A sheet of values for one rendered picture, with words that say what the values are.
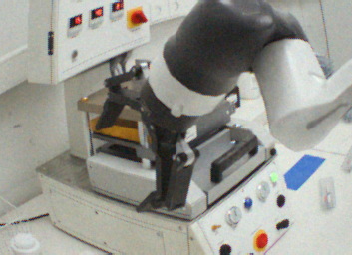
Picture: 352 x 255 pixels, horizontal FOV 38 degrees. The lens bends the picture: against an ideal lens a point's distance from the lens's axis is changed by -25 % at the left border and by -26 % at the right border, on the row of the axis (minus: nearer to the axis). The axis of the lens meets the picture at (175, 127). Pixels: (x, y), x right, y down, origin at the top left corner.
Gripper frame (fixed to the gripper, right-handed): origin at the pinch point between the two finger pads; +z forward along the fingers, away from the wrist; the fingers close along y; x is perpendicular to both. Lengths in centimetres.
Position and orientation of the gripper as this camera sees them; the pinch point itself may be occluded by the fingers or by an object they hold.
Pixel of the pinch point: (125, 164)
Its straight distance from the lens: 90.3
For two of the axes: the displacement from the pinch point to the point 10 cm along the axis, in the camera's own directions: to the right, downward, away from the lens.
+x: 8.2, -2.3, 5.3
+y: 4.4, 8.5, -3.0
